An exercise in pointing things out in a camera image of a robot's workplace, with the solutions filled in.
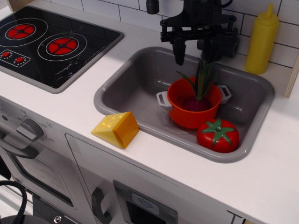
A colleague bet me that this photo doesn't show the red toy tomato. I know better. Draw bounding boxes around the red toy tomato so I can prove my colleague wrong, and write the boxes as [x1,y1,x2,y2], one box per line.
[197,119,240,153]

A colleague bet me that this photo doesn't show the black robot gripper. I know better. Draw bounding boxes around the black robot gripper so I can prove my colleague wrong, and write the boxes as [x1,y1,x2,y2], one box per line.
[160,0,239,65]

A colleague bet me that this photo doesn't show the grey toy sink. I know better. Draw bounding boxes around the grey toy sink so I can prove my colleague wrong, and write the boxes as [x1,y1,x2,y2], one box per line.
[94,47,275,163]

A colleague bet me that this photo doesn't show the yellow squeeze bottle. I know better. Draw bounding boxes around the yellow squeeze bottle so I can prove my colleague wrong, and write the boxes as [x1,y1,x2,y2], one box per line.
[244,4,279,75]

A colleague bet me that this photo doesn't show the yellow toy cheese wedge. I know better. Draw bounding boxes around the yellow toy cheese wedge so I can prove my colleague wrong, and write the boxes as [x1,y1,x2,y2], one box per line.
[91,112,139,149]

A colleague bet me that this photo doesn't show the purple toy beet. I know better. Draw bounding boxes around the purple toy beet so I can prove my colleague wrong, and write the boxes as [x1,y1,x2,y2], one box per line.
[177,59,213,112]

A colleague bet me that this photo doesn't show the grey oven knob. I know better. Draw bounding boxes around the grey oven knob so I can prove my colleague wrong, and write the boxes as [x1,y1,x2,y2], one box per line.
[16,119,43,142]

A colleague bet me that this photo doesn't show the black braided cable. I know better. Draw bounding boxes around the black braided cable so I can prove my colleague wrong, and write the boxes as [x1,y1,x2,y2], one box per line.
[0,180,28,224]

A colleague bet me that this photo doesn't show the orange toy pot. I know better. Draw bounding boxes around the orange toy pot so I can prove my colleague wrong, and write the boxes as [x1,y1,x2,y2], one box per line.
[156,78,232,129]

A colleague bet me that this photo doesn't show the black toy stovetop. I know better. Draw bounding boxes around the black toy stovetop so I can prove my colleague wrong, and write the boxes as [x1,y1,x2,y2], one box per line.
[0,6,124,94]

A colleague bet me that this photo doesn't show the grey cabinet door handle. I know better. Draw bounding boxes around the grey cabinet door handle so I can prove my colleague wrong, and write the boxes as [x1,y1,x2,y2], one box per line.
[92,188,112,224]

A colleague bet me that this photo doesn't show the grey oven door handle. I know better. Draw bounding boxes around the grey oven door handle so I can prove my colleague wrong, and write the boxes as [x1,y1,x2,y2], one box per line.
[0,130,40,160]

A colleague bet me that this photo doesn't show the white toy oven door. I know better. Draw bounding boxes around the white toy oven door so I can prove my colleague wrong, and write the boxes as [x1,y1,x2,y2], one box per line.
[0,149,76,209]

